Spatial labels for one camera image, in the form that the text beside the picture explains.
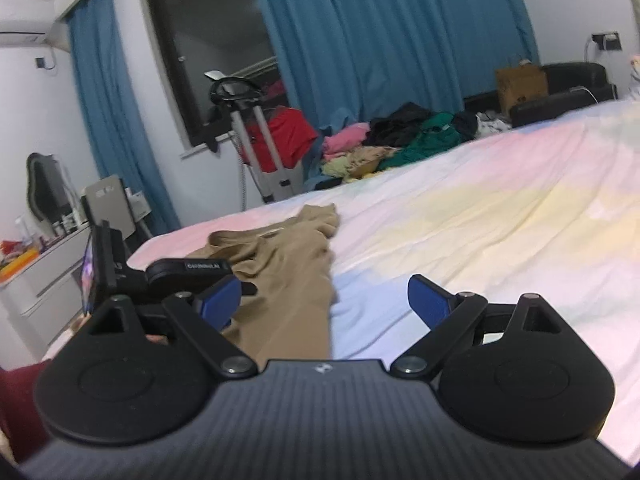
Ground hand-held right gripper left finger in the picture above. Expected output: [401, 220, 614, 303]
[69, 275, 259, 379]

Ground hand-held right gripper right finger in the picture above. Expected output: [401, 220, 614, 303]
[390, 273, 577, 381]

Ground tan printed t-shirt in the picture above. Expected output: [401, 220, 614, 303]
[187, 203, 342, 361]

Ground person's left forearm maroon sleeve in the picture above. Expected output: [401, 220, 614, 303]
[0, 359, 52, 464]

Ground person's left hand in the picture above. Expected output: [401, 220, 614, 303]
[69, 312, 170, 348]

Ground cluster of cosmetic bottles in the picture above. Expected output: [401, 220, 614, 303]
[15, 207, 91, 251]

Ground black and white chair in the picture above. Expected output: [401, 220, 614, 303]
[81, 175, 151, 256]

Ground white vanity desk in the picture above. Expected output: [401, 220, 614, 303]
[0, 225, 96, 351]

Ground orange flat box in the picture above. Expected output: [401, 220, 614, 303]
[0, 252, 41, 281]

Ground pastel tie-dye bedsheet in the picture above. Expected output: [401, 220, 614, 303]
[120, 97, 640, 461]

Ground wavy vanity mirror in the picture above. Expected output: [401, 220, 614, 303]
[26, 152, 76, 236]

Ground blue cloth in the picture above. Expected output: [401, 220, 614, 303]
[304, 137, 333, 192]

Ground khaki garment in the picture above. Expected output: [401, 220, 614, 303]
[347, 145, 401, 176]

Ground narrow blue curtain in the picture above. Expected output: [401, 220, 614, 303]
[67, 0, 181, 233]

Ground red garment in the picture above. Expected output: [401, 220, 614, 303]
[247, 107, 318, 173]

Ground green garment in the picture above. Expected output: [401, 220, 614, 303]
[385, 112, 476, 171]

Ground standing garment steamer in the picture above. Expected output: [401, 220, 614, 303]
[205, 70, 306, 206]

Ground black garment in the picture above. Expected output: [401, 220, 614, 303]
[369, 102, 436, 148]

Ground pink garment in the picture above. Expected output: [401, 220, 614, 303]
[322, 122, 371, 158]

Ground white patterned garment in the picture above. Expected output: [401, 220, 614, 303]
[475, 112, 513, 136]

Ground brown cardboard box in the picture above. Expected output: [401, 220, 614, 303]
[495, 57, 549, 116]

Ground white air conditioner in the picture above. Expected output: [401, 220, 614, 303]
[0, 20, 56, 48]

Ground dark framed window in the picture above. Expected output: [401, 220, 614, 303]
[140, 0, 288, 148]

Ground black sofa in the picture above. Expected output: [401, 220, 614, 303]
[462, 62, 618, 128]

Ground wide blue curtain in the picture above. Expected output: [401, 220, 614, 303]
[247, 0, 541, 131]

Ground white wall outlet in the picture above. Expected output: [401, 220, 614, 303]
[125, 187, 151, 221]

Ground white charging cable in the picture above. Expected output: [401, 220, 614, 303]
[567, 37, 608, 106]

